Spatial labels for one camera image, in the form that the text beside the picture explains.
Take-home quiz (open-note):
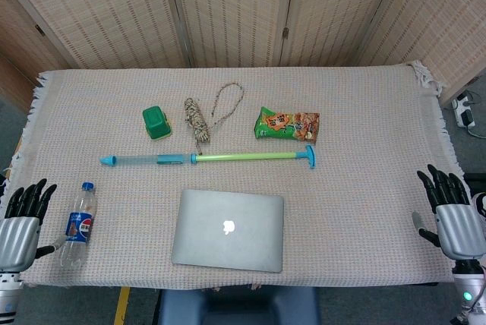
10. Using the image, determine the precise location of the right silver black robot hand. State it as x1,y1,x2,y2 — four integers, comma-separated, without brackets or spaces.
412,164,486,264

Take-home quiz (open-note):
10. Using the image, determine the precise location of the silver laptop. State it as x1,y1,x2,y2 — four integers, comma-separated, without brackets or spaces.
170,188,286,273

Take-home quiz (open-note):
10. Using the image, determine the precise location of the woven folding screen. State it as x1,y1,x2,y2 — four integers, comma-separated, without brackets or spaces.
0,0,486,106

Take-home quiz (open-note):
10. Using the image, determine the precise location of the blue green water pump toy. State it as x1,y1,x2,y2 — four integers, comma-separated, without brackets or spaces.
99,145,317,169

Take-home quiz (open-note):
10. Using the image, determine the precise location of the green orange snack bag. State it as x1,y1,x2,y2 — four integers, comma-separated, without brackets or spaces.
253,106,320,143

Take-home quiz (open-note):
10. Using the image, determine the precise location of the black power cable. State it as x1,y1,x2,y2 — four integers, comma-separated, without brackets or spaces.
465,88,486,139

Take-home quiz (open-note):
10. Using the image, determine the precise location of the clear plastic cola bottle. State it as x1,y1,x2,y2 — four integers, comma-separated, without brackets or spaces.
58,181,99,268

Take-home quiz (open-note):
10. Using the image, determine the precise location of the beige woven tablecloth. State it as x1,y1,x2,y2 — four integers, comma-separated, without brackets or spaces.
9,59,462,290

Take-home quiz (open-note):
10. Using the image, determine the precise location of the white power strip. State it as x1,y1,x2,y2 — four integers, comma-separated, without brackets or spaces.
453,93,478,129

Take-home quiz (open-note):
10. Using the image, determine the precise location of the yellow floor tape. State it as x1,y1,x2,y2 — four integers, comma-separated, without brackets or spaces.
112,286,131,325

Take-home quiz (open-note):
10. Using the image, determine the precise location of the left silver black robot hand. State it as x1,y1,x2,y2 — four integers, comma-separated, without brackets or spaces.
0,178,68,272

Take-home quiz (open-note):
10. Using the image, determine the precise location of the braided multicolour rope bundle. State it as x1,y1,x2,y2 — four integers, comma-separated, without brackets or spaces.
184,82,245,151

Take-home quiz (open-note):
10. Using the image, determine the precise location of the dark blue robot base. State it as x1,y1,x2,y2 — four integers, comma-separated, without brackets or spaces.
157,286,318,325

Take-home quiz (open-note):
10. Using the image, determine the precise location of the green plastic container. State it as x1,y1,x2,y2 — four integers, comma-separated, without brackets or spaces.
142,106,172,142

